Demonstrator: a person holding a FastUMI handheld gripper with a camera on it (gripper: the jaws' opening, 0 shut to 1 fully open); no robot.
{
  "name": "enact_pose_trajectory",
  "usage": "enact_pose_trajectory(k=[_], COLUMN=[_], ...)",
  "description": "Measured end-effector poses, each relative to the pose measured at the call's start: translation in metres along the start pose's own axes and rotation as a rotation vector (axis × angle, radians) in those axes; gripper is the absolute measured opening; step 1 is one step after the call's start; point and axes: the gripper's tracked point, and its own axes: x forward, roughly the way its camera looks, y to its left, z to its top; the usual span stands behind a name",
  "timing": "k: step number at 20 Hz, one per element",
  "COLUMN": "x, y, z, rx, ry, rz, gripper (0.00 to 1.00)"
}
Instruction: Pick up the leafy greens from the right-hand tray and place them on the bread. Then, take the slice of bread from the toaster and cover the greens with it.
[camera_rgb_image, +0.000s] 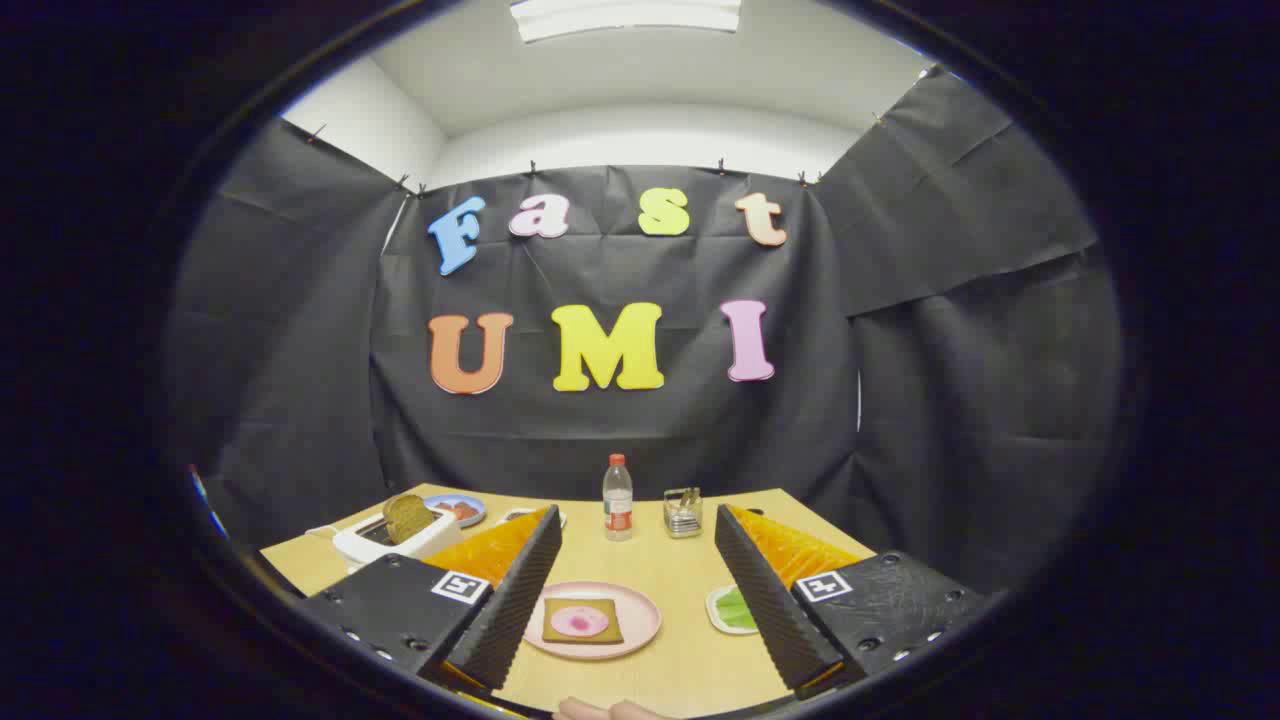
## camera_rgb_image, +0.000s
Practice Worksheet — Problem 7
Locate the brown toasted bread slice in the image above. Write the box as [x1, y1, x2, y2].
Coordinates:
[382, 494, 437, 545]

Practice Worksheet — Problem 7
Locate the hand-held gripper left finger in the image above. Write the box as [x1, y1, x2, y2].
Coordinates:
[296, 505, 564, 693]

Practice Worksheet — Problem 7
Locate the green lettuce leaf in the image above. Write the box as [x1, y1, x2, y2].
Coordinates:
[716, 588, 759, 631]

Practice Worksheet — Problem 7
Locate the metal mesh utensil holder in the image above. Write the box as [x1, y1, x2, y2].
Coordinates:
[664, 488, 704, 539]

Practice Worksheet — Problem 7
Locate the blue plate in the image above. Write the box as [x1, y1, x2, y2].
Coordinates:
[425, 494, 488, 529]

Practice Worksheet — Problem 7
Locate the white toaster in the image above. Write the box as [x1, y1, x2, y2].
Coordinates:
[332, 505, 463, 573]

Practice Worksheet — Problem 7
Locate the ceiling light panel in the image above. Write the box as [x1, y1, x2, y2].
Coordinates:
[510, 0, 743, 43]

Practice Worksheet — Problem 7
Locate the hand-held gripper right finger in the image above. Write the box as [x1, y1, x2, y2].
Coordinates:
[713, 503, 991, 699]

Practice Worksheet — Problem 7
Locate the clear plastic water bottle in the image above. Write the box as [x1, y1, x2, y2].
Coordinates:
[602, 453, 635, 542]

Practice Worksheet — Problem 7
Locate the brown bread slice with ham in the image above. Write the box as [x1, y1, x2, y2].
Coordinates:
[542, 598, 624, 645]

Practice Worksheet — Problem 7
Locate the pink plate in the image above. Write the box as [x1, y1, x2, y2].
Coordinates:
[523, 581, 663, 661]

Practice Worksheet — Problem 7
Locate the pink ham slice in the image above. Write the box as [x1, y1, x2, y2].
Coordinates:
[550, 606, 609, 638]

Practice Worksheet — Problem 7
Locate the small white square plate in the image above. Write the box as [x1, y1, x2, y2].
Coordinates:
[706, 585, 761, 636]

